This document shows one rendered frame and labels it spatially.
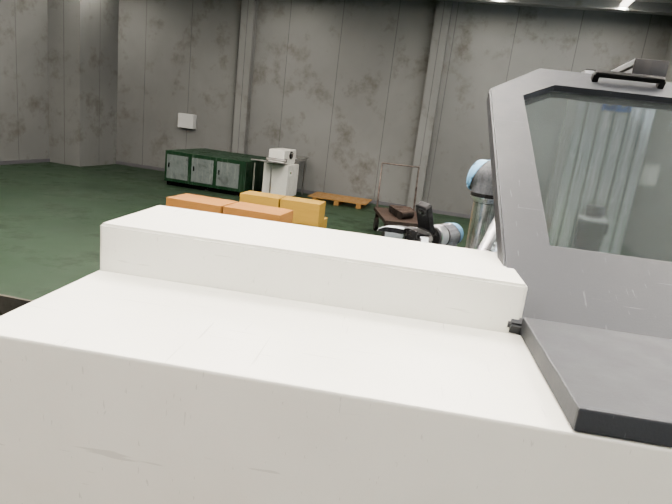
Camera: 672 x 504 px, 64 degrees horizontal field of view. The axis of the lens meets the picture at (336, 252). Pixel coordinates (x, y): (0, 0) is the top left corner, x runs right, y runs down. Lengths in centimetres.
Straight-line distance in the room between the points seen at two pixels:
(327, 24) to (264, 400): 1217
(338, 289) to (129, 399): 36
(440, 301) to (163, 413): 44
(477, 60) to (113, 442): 1164
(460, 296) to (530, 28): 1142
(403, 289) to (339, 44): 1175
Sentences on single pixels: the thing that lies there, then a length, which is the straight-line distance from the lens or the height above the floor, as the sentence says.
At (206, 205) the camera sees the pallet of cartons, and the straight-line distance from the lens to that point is 549.
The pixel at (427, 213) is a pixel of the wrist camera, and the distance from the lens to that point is 162.
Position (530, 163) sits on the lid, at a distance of 124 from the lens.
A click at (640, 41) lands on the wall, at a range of 1244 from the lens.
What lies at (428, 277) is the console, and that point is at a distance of 85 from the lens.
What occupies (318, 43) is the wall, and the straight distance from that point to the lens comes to 1265.
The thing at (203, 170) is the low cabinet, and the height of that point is 42.
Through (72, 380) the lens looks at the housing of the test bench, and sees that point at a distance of 72.
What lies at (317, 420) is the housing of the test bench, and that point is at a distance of 63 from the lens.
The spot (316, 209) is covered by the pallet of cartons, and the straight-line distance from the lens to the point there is 678.
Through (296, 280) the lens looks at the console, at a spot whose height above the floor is 150.
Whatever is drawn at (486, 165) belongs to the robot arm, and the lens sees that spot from 198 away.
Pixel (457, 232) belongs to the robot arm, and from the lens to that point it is 179.
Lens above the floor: 176
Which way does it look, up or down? 14 degrees down
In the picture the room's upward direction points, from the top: 7 degrees clockwise
